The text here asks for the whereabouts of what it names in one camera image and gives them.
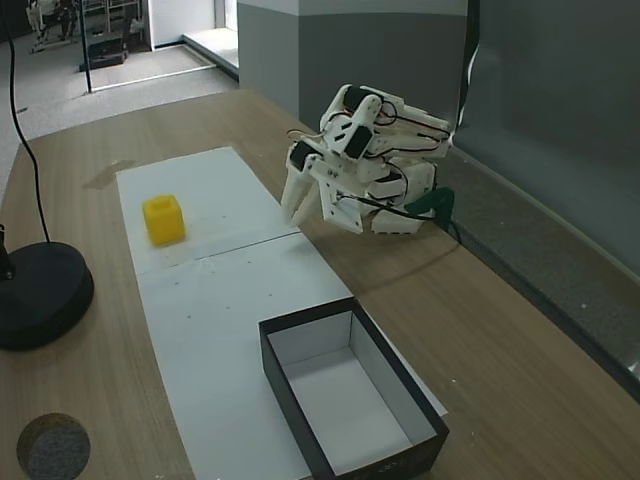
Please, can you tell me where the black case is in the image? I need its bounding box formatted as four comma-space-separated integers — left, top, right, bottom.
88, 35, 127, 70

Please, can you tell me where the white paper sheet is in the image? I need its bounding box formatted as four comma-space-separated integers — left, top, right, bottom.
135, 232, 450, 480
115, 144, 302, 276

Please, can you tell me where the green clamp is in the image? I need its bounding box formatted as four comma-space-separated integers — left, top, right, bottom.
404, 187, 456, 222

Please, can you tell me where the clear tape patch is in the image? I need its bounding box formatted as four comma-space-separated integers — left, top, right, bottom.
82, 159, 136, 191

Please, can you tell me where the black camera cable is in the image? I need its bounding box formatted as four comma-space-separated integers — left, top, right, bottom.
334, 195, 436, 221

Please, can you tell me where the black metal pole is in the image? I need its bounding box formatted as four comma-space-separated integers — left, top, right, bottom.
79, 0, 95, 95

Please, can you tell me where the black stand cable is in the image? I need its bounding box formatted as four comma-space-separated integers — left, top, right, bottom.
4, 0, 52, 246

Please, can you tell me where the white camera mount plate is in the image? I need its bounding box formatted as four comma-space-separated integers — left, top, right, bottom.
317, 172, 365, 235

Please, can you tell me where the round table cable grommet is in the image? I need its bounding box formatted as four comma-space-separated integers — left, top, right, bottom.
16, 413, 92, 476

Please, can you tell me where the dark brown cardboard box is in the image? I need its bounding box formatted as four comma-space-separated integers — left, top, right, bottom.
258, 295, 450, 476

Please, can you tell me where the yellow cube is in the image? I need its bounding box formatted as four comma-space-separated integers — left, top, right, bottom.
142, 194, 187, 247

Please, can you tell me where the black round camera stand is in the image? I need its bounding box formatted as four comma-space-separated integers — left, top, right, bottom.
0, 223, 95, 351

